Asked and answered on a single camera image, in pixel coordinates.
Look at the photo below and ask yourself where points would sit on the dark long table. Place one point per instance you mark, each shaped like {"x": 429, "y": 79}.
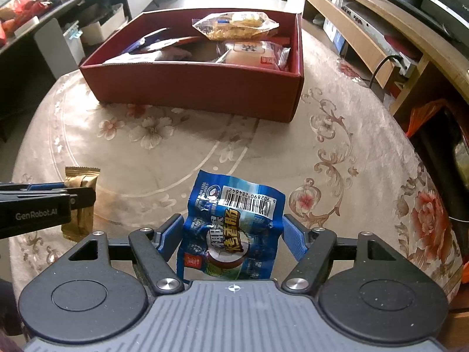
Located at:
{"x": 55, "y": 11}

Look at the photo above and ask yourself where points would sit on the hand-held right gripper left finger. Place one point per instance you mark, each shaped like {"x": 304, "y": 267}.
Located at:
{"x": 170, "y": 234}

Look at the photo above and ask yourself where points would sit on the white grey packet red logo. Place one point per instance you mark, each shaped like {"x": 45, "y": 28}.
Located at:
{"x": 132, "y": 58}

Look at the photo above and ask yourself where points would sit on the wooden television cabinet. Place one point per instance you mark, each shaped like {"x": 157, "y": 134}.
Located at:
{"x": 421, "y": 33}

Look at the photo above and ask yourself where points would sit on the gold snack packet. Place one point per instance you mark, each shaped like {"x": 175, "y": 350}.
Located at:
{"x": 81, "y": 223}

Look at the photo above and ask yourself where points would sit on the red cardboard box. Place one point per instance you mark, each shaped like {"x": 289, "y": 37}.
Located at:
{"x": 190, "y": 84}

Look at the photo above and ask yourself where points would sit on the orange plastic bag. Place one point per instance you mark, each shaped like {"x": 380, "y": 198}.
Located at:
{"x": 425, "y": 117}

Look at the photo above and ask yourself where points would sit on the round table with cloth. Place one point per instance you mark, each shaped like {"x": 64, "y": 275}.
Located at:
{"x": 256, "y": 154}

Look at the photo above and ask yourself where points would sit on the blue white carton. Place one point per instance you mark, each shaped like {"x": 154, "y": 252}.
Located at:
{"x": 335, "y": 35}

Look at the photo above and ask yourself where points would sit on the pile of red packets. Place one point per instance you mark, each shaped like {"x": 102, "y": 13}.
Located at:
{"x": 25, "y": 11}

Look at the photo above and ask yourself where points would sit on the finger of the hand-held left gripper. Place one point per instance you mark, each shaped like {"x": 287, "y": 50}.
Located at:
{"x": 82, "y": 198}
{"x": 44, "y": 187}

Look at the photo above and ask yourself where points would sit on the yellow pastry packet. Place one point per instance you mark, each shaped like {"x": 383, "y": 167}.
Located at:
{"x": 234, "y": 25}

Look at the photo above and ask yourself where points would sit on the purple snack packet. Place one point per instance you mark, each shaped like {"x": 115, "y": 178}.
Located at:
{"x": 150, "y": 38}

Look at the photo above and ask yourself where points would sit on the white media player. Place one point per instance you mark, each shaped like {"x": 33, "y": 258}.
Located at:
{"x": 366, "y": 22}

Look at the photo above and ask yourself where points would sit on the silver snack packet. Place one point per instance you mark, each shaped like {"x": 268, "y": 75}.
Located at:
{"x": 174, "y": 53}

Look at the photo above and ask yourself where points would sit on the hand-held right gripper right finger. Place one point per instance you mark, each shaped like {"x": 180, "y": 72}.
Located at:
{"x": 295, "y": 236}

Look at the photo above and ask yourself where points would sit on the clear bun packet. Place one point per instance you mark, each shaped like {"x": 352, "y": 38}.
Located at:
{"x": 249, "y": 53}

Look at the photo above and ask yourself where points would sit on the white storage box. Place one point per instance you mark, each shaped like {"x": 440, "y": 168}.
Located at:
{"x": 106, "y": 25}

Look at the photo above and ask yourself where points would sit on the blue sausage packet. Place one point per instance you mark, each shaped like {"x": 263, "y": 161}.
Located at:
{"x": 234, "y": 242}

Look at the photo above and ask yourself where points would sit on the long red white snack packet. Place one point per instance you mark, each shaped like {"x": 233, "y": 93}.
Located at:
{"x": 172, "y": 42}

